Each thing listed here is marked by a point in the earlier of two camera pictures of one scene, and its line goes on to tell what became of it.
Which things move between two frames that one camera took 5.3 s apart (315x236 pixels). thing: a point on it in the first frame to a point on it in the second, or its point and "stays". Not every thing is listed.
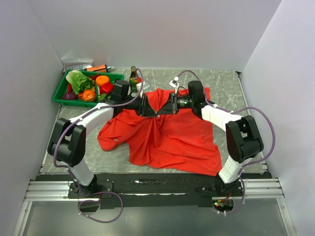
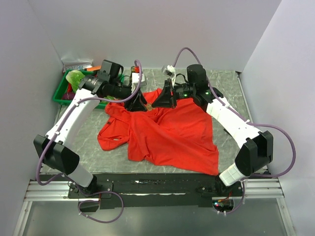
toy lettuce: [79, 82] stays
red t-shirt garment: [157, 136] stays
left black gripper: [146, 110] to [137, 103]
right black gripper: [171, 107] to [165, 99]
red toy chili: [70, 88] stays
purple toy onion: [69, 96] stays
